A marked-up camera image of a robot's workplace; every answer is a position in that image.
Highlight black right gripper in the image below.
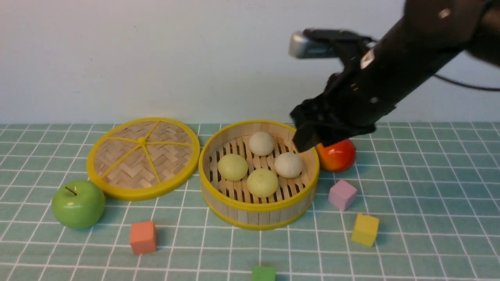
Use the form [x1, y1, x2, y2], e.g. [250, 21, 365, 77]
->
[289, 73, 396, 153]

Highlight white bun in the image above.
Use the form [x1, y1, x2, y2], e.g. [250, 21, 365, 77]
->
[248, 132, 275, 157]
[274, 152, 304, 178]

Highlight yellow-green bun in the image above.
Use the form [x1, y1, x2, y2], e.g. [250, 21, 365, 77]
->
[246, 168, 279, 198]
[218, 154, 248, 181]

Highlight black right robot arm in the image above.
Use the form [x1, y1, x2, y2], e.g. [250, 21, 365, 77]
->
[289, 0, 499, 152]

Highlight bamboo steamer tray yellow rim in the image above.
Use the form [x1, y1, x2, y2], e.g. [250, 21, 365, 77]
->
[198, 120, 320, 231]

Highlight bamboo steamer lid yellow rim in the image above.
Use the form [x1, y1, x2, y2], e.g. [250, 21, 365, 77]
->
[86, 117, 201, 201]

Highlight pink cube block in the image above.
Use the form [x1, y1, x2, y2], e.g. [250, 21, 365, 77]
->
[327, 180, 358, 212]

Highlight green checkered table mat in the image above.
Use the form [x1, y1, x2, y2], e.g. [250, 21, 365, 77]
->
[0, 123, 500, 281]

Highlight yellow cube block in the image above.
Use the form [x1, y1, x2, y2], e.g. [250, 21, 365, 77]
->
[351, 212, 380, 247]

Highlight green cube block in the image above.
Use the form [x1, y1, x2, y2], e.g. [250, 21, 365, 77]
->
[251, 266, 276, 281]

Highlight orange cube block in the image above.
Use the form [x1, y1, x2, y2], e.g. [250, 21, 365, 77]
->
[130, 221, 157, 255]

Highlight green apple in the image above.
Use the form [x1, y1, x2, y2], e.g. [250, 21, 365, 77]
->
[51, 180, 105, 230]

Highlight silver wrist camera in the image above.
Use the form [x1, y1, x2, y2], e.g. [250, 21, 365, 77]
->
[288, 31, 339, 59]

